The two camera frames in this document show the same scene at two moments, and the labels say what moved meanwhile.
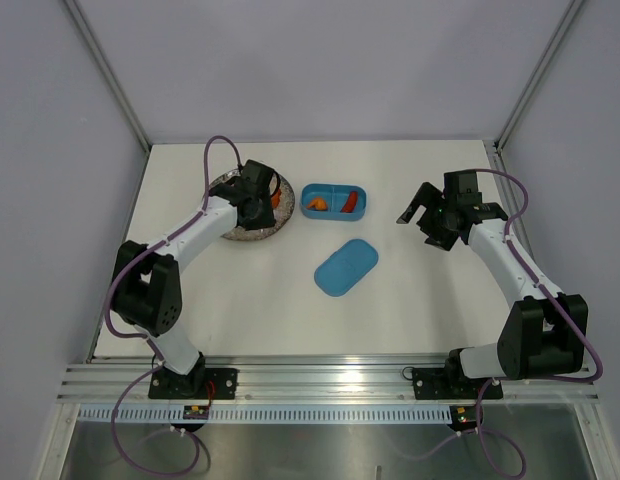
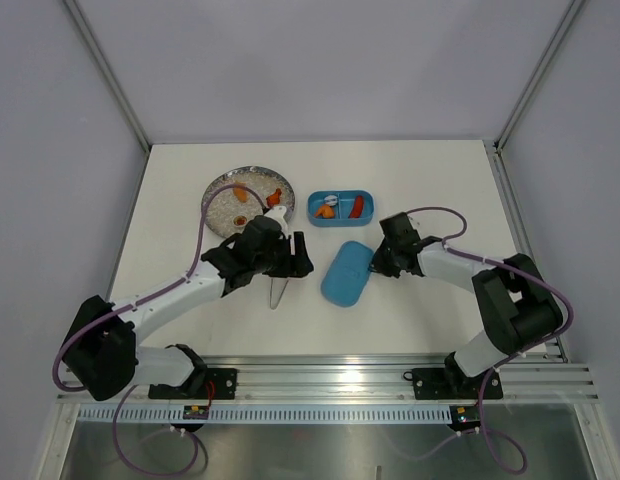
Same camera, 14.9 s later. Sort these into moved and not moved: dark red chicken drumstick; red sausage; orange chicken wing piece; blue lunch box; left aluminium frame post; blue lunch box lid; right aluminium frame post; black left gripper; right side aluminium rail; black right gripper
Moved: blue lunch box lid; blue lunch box; red sausage; black left gripper; black right gripper; orange chicken wing piece
Not moved: left aluminium frame post; right side aluminium rail; dark red chicken drumstick; right aluminium frame post
